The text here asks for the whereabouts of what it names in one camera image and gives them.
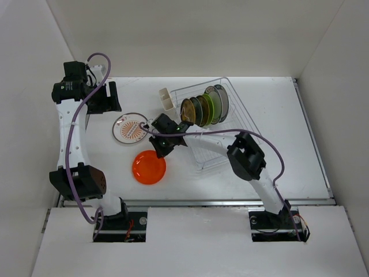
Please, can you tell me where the orange plastic plate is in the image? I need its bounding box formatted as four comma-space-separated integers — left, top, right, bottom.
131, 150, 167, 185

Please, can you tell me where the white plate orange sunburst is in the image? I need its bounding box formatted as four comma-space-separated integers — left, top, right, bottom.
112, 113, 148, 144

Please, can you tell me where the white plate dark-blue rim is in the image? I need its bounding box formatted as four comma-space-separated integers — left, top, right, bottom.
214, 84, 229, 123

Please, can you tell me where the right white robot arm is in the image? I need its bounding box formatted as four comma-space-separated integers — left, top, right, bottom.
140, 114, 292, 227

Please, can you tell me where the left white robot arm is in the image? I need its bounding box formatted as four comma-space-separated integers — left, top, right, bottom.
49, 61, 129, 229

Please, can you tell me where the cream plastic cutlery holder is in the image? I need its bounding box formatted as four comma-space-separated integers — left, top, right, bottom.
159, 88, 174, 111

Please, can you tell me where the yellow brown front plate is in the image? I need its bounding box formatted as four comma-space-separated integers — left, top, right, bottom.
180, 98, 195, 123

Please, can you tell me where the dark green plate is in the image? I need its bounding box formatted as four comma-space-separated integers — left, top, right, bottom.
190, 97, 203, 126

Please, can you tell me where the brown patterned plate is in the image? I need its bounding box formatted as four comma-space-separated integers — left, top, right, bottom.
196, 95, 214, 127

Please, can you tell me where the lime green plate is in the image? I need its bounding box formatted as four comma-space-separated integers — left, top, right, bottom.
202, 92, 222, 125

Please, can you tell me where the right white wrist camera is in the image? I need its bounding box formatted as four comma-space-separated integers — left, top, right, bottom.
142, 118, 155, 132

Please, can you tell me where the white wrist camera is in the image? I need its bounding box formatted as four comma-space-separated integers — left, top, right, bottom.
86, 65, 106, 87
142, 118, 155, 132

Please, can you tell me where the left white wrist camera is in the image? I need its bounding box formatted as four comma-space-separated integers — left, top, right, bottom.
86, 65, 106, 87

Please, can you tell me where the white wire dish rack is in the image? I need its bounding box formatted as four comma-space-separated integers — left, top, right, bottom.
169, 76, 263, 170

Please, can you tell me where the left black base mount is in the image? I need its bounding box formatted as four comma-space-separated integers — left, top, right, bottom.
93, 211, 148, 243

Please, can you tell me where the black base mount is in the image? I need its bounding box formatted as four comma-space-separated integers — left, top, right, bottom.
93, 211, 148, 243
248, 210, 311, 242

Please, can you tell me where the aluminium rail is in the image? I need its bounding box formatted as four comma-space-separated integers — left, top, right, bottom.
57, 198, 337, 209

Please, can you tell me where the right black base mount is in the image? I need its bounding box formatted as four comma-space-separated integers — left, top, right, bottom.
248, 210, 311, 242

